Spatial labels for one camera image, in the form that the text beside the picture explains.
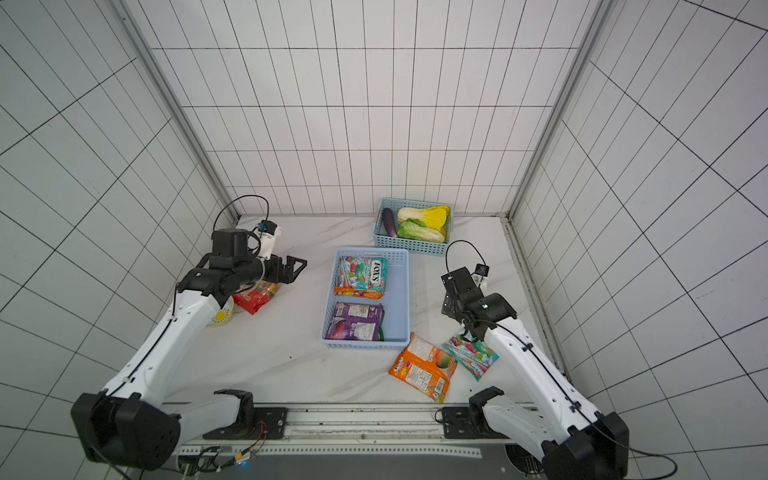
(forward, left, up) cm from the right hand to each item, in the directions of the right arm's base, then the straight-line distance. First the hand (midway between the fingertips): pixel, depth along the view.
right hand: (458, 303), depth 80 cm
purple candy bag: (-3, +29, -9) cm, 30 cm away
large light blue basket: (+7, +17, -14) cm, 23 cm away
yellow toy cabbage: (+38, +5, -4) cm, 38 cm away
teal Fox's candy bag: (+13, +29, -7) cm, 32 cm away
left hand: (+4, +47, +8) cm, 48 cm away
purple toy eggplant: (+39, +22, -10) cm, 46 cm away
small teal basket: (+27, +23, -7) cm, 36 cm away
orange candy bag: (+8, +25, -11) cm, 28 cm away
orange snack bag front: (-13, +8, -12) cm, 20 cm away
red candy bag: (+3, +62, -9) cm, 62 cm away
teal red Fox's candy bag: (-10, -5, -11) cm, 16 cm away
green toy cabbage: (+32, +12, -6) cm, 35 cm away
